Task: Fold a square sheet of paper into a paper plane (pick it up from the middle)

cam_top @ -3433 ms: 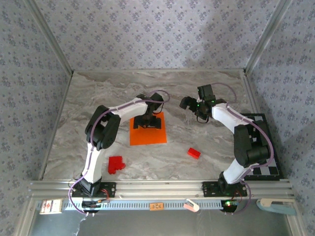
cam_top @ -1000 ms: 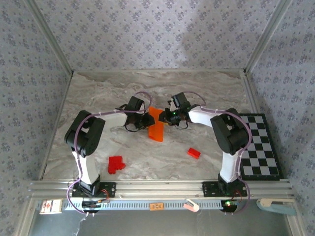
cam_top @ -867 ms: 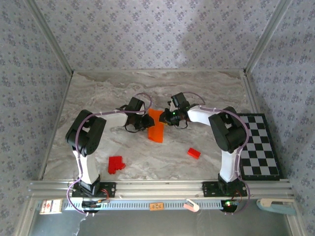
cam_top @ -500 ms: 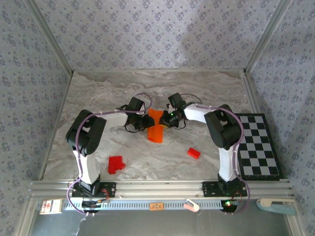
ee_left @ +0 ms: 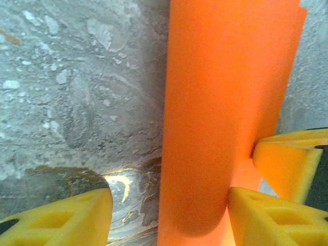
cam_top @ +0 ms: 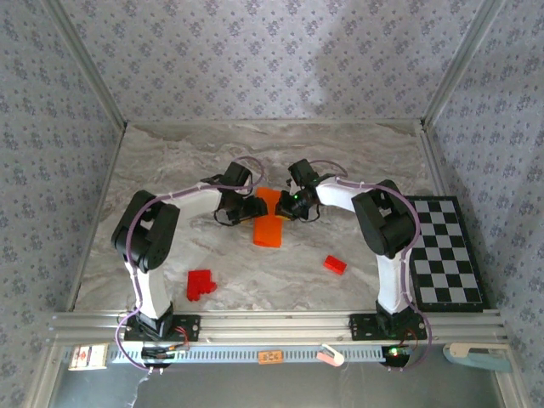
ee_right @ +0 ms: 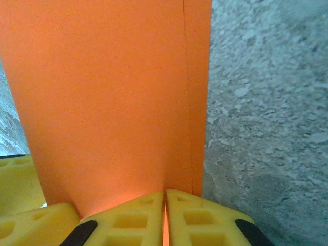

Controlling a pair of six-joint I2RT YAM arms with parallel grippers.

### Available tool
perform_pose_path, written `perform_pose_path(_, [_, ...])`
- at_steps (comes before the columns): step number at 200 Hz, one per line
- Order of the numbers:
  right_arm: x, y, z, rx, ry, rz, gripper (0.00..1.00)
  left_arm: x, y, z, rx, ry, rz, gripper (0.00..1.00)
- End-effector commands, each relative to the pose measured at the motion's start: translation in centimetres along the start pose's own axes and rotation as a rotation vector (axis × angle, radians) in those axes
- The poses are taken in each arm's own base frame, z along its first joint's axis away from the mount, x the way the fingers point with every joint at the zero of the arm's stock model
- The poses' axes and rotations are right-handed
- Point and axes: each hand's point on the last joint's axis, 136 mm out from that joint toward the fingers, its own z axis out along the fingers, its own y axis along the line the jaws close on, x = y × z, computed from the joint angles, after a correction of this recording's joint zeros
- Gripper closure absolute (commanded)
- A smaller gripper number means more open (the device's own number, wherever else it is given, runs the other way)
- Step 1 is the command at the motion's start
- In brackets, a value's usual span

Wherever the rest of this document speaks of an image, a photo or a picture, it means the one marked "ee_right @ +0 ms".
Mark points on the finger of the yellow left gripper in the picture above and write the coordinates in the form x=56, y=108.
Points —
x=18, y=184
x=38, y=230

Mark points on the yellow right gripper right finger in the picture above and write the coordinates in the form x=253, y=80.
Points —
x=205, y=225

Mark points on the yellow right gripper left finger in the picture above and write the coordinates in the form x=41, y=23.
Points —
x=128, y=225

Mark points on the orange cloth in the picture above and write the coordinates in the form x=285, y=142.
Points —
x=102, y=102

